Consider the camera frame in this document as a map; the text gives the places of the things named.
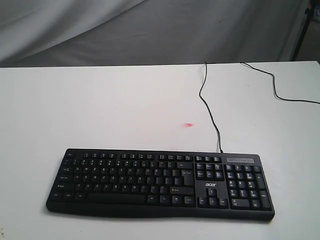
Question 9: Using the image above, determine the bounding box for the black acer keyboard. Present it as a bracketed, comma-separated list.
[46, 148, 275, 221]

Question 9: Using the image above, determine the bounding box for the grey backdrop cloth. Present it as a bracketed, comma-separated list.
[0, 0, 308, 68]

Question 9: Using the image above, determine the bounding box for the black tripod stand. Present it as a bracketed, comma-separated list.
[290, 0, 317, 62]

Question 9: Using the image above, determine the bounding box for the black keyboard cable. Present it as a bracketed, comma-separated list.
[198, 61, 320, 154]

